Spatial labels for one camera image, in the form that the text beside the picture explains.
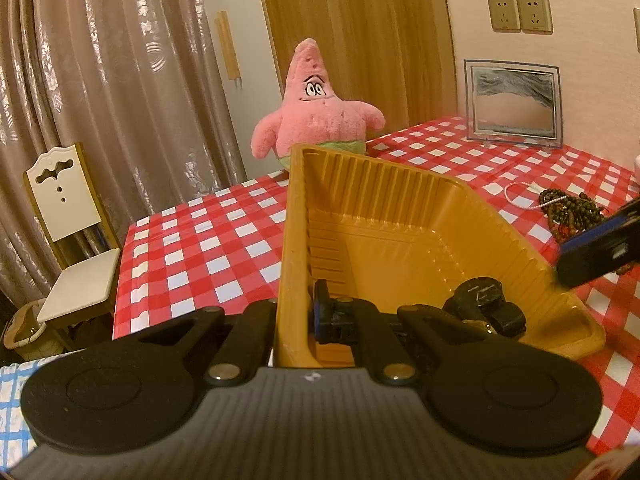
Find blue white checkered cloth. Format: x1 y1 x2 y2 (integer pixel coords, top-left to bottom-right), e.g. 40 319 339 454
0 356 58 471

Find double wall socket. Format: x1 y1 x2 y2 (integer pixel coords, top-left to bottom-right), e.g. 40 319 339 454
487 0 553 35

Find orange plastic tray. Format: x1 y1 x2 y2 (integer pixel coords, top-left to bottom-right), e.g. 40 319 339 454
274 145 606 367

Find white pearl bracelet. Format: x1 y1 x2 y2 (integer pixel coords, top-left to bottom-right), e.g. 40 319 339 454
503 181 569 212

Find white wooden chair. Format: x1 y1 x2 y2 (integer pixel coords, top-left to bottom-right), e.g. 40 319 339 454
23 143 122 330

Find wicker basket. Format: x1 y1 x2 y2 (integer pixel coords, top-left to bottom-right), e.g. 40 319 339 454
1 298 64 361

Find wooden door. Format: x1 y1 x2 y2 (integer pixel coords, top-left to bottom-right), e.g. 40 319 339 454
262 0 458 131

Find single wall socket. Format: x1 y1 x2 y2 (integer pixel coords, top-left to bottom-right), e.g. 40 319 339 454
634 6 640 52

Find framed sand art picture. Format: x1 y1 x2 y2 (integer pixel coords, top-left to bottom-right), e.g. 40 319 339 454
464 60 563 148

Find wall hanging wooden sticks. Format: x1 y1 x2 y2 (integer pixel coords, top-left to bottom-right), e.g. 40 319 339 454
215 11 242 88

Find pink starfish plush toy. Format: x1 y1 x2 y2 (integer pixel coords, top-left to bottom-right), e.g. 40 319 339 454
250 38 386 168

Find brown bead necklace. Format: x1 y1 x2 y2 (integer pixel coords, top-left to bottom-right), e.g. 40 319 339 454
538 186 609 244

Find beige curtain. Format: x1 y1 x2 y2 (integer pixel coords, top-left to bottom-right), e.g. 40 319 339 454
1 0 246 306

